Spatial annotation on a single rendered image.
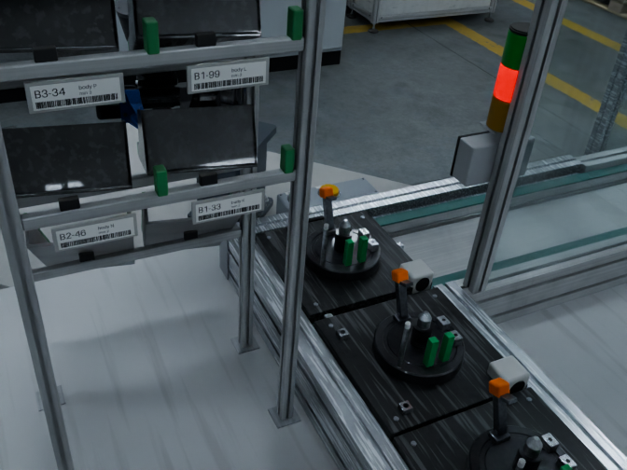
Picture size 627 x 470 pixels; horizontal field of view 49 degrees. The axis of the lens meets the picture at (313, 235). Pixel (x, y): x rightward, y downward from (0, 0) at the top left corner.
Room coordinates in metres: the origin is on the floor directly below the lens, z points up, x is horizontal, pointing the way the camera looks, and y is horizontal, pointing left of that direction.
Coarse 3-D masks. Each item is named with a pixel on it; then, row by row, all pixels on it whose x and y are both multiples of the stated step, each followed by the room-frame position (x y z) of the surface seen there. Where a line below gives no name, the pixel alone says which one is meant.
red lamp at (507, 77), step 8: (504, 72) 0.96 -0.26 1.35; (512, 72) 0.96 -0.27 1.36; (496, 80) 0.98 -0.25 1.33; (504, 80) 0.96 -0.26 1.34; (512, 80) 0.95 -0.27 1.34; (496, 88) 0.97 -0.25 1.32; (504, 88) 0.96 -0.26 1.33; (512, 88) 0.95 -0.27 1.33; (496, 96) 0.97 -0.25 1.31; (504, 96) 0.96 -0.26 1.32
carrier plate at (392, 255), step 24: (336, 216) 1.12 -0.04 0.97; (360, 216) 1.13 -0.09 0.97; (264, 240) 1.02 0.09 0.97; (384, 240) 1.05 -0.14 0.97; (384, 264) 0.98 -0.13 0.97; (312, 288) 0.89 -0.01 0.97; (336, 288) 0.90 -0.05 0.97; (360, 288) 0.91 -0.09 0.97; (384, 288) 0.91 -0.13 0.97; (408, 288) 0.92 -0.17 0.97; (312, 312) 0.83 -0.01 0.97; (336, 312) 0.85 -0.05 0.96
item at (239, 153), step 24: (144, 120) 0.70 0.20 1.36; (168, 120) 0.70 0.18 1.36; (192, 120) 0.71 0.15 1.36; (216, 120) 0.72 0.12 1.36; (240, 120) 0.73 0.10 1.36; (144, 144) 0.68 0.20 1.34; (168, 144) 0.69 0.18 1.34; (192, 144) 0.70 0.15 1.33; (216, 144) 0.71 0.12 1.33; (240, 144) 0.72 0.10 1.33; (144, 168) 0.73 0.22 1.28; (168, 168) 0.68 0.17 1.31; (192, 168) 0.69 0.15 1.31; (216, 168) 0.70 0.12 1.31
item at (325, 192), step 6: (324, 192) 1.05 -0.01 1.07; (330, 192) 1.05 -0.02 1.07; (324, 198) 1.04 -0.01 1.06; (330, 198) 1.03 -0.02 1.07; (336, 198) 1.04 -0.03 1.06; (324, 204) 1.05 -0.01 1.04; (330, 204) 1.05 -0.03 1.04; (324, 210) 1.05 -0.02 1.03; (330, 210) 1.04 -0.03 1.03; (324, 216) 1.04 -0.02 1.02; (330, 216) 1.04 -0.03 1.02; (330, 222) 1.03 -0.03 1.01
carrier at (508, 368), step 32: (320, 320) 0.82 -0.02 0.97; (352, 320) 0.82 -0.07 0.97; (384, 320) 0.81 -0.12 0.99; (416, 320) 0.78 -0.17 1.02; (448, 320) 0.80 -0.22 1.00; (352, 352) 0.75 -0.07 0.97; (384, 352) 0.74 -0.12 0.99; (416, 352) 0.74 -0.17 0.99; (448, 352) 0.73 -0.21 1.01; (480, 352) 0.77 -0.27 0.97; (384, 384) 0.69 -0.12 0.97; (416, 384) 0.70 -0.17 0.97; (448, 384) 0.70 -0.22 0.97; (480, 384) 0.71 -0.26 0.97; (512, 384) 0.70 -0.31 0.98; (384, 416) 0.63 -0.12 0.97; (416, 416) 0.64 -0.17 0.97; (448, 416) 0.65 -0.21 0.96
